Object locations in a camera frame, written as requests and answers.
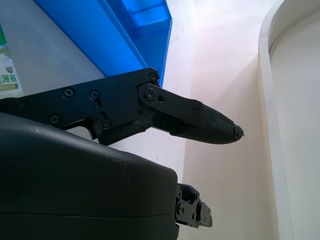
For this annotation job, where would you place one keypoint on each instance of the green toothpaste box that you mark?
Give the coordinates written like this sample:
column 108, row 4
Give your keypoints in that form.
column 8, row 72

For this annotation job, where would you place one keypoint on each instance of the white round tray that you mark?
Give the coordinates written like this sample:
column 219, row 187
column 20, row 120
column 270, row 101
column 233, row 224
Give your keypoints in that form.
column 265, row 75

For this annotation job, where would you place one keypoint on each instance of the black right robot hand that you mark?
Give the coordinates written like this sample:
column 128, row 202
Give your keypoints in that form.
column 75, row 180

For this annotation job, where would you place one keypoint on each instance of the blue plastic tray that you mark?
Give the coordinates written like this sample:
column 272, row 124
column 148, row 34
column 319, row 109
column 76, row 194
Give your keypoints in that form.
column 105, row 37

